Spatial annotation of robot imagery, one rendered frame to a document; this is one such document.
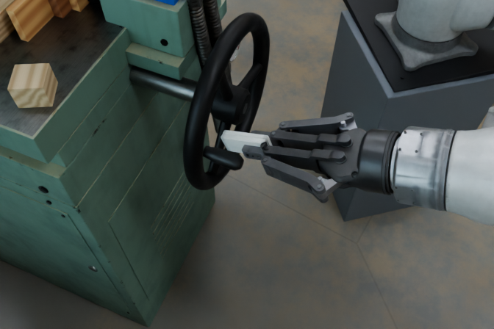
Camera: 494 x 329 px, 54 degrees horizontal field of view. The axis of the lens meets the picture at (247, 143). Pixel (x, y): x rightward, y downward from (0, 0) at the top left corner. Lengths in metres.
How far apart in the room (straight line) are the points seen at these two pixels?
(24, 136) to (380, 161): 0.44
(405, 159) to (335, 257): 1.02
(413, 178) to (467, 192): 0.05
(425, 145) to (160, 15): 0.40
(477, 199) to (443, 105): 0.71
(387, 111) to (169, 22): 0.59
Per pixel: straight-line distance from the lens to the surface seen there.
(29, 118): 0.70
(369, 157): 0.56
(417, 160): 0.54
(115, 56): 0.78
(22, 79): 0.70
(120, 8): 0.77
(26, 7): 0.79
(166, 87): 0.80
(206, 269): 1.51
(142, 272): 1.21
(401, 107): 1.15
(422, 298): 1.56
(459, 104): 1.25
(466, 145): 0.54
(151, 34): 0.77
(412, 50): 1.17
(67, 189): 0.79
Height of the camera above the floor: 1.40
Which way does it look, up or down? 55 degrees down
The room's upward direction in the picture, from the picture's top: straight up
